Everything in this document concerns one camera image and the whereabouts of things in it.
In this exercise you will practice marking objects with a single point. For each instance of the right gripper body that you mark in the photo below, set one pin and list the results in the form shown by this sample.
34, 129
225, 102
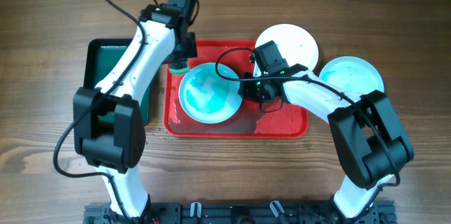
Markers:
256, 90

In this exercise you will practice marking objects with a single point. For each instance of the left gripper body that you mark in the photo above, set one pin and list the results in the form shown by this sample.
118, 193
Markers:
186, 50

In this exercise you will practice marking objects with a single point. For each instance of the green sponge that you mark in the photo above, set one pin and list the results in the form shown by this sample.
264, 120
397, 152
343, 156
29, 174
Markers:
179, 68

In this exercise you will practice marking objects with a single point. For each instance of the light blue plate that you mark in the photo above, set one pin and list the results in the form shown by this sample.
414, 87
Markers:
352, 74
209, 93

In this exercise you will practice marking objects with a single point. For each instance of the white plate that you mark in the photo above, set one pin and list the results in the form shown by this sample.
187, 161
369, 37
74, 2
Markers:
295, 44

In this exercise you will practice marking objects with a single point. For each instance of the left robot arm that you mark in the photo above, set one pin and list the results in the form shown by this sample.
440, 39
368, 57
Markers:
109, 130

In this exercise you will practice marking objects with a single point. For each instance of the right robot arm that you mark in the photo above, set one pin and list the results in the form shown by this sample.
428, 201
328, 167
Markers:
370, 141

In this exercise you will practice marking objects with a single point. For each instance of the dark green tray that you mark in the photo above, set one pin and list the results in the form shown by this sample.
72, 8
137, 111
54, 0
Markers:
102, 56

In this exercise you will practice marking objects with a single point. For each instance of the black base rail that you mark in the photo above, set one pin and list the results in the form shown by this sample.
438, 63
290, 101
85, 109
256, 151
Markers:
274, 212

